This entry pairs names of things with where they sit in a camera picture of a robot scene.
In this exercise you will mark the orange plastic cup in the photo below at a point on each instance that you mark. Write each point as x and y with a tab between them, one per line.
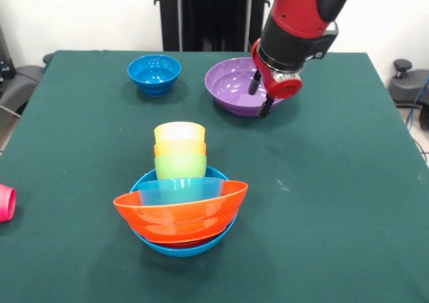
179	149

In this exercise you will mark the small orange-red bowl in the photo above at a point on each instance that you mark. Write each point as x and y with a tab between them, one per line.
184	245

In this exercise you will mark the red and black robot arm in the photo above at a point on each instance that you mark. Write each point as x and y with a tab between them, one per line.
295	14

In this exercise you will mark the pink plastic cup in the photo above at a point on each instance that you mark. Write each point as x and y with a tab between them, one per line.
6	204

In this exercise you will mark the large light blue bowl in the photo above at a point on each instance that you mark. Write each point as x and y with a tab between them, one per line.
181	252

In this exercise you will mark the yellow plastic cup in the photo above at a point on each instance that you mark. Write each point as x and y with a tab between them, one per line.
179	132

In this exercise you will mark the black equipment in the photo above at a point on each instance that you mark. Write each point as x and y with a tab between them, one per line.
5	55

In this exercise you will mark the wide orange-red bowl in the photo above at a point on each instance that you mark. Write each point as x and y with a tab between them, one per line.
181	222

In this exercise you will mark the small dark blue bowl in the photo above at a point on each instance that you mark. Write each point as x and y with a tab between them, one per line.
154	75

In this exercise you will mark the green plastic cup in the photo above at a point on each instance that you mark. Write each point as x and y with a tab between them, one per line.
181	167

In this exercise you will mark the small light blue bowl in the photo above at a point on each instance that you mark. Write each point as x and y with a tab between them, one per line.
181	192

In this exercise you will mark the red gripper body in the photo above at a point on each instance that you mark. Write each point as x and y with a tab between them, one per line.
285	88

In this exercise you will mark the purple plastic bowl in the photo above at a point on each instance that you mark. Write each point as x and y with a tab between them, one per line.
228	88

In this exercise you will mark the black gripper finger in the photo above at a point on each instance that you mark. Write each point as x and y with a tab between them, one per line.
254	83
265	107

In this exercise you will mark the dark green tablecloth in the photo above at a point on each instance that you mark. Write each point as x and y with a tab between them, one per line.
67	232

